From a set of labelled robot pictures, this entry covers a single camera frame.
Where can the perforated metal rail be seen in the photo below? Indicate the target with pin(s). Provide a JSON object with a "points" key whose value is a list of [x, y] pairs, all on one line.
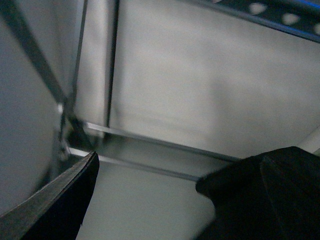
{"points": [[300, 18]]}

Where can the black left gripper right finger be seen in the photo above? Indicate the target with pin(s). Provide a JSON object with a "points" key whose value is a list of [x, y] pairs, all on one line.
{"points": [[271, 196]]}

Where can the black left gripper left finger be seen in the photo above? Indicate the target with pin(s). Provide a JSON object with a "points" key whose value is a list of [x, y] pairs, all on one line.
{"points": [[57, 211]]}

